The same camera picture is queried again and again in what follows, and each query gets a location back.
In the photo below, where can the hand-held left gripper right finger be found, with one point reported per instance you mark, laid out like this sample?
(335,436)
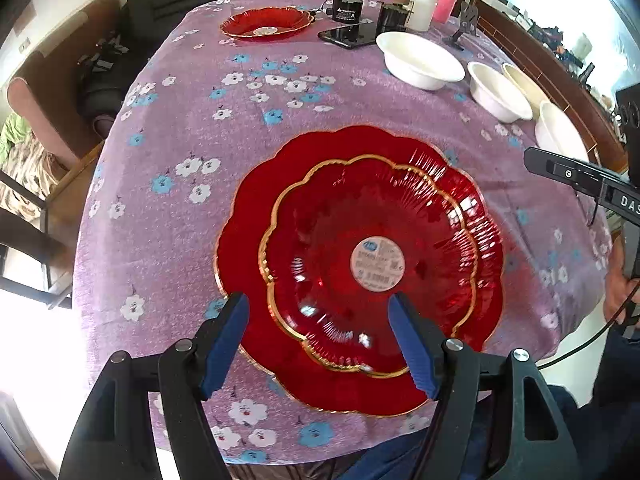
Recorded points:
(410,345)

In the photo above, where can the large white bowl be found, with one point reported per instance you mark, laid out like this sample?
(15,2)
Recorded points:
(420,62)

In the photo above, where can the person's right hand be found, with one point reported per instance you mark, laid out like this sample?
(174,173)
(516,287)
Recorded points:
(617,287)

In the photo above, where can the black smartphone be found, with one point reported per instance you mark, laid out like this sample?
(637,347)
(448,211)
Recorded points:
(350,35)

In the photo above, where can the wooden window ledge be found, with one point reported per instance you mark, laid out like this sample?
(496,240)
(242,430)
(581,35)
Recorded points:
(550,75)

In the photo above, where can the brown wooden armchair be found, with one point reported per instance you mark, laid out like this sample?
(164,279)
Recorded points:
(45,75)

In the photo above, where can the small white bowl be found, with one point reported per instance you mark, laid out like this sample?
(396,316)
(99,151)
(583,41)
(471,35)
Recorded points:
(560,132)
(497,92)

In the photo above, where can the clear stemmed glass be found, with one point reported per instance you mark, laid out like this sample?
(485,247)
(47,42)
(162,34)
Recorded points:
(467,20)

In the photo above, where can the white plastic container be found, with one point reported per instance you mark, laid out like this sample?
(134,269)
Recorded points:
(420,7)

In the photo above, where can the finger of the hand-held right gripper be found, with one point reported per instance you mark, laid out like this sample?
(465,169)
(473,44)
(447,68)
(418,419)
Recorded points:
(565,172)

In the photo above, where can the black bag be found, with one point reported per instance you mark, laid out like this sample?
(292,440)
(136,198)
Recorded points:
(100,90)

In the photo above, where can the large red glass plate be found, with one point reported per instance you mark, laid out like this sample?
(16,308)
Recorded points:
(245,260)

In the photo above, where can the patterned cushion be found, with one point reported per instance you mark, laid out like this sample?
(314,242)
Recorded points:
(22,155)

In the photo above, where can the small red glass plate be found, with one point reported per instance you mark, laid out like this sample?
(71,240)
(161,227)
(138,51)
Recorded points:
(260,22)
(350,220)

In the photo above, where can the black box device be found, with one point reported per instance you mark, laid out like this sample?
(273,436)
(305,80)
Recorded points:
(390,17)

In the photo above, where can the black sofa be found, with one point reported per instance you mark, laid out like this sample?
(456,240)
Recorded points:
(165,5)

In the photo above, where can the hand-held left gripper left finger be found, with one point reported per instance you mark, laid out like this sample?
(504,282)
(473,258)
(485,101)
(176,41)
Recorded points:
(225,345)

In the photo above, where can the person's blue trousers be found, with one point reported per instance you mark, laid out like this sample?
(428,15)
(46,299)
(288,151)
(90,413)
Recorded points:
(600,435)

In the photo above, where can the black cylindrical device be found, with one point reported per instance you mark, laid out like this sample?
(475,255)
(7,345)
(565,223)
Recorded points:
(345,7)

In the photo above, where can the purple floral tablecloth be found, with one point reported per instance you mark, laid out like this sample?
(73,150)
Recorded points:
(200,110)

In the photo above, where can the small cream bowl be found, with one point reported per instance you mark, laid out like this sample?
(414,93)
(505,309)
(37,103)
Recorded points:
(525,82)

